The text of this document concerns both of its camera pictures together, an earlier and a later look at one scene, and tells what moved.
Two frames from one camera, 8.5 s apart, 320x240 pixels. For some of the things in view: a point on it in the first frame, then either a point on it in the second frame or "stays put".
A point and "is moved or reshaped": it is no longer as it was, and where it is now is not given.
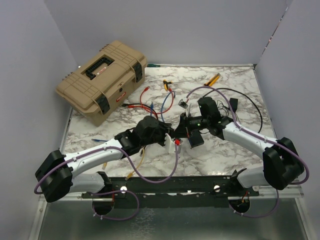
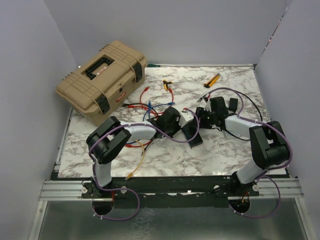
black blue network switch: [195, 138] stays put
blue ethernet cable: [98, 140] is moved or reshaped
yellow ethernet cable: [129, 175] stays put
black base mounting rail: [173, 191] stays put
